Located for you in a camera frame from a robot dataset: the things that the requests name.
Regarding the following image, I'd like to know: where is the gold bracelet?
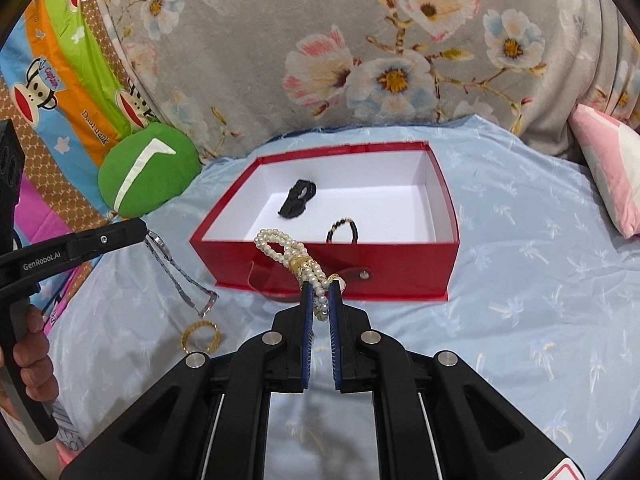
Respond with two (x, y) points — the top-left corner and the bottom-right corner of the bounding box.
(180, 320), (222, 356)

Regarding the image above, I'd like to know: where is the light blue bedsheet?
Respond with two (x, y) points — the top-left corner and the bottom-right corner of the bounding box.
(45, 114), (640, 480)

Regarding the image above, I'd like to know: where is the green round cushion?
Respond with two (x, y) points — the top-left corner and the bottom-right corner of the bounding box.
(97, 122), (202, 219)

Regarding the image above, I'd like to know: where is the red box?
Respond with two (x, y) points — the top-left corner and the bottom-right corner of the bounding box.
(189, 141), (461, 303)

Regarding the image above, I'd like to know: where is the black bead bracelet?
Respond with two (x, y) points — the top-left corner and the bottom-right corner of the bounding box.
(326, 216), (359, 245)

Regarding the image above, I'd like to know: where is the black clip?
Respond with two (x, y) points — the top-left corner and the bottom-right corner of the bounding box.
(278, 178), (318, 220)

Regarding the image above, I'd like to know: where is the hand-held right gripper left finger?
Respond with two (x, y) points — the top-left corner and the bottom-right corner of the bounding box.
(59, 280), (315, 480)

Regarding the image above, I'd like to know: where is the grey striped cloth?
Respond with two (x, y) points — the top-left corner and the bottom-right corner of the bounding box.
(47, 400), (83, 453)

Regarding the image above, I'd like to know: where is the pink pillow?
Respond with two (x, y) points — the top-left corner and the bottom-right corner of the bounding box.
(569, 103), (640, 240)

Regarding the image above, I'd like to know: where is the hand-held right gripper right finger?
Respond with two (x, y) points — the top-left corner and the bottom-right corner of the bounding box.
(327, 279), (587, 480)

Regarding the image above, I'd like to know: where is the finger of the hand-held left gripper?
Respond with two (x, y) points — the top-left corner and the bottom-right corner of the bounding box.
(67, 217), (149, 262)

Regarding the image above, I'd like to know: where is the silver hair clip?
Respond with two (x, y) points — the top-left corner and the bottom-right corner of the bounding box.
(143, 230), (221, 318)

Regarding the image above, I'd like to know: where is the person's left hand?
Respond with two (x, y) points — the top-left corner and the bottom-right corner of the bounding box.
(0, 305), (53, 411)

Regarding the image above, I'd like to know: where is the colourful cartoon printed blanket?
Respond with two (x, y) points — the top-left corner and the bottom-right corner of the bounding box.
(0, 0), (166, 341)

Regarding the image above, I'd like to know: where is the grey floral blanket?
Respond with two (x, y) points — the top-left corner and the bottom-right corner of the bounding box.
(90, 0), (640, 166)

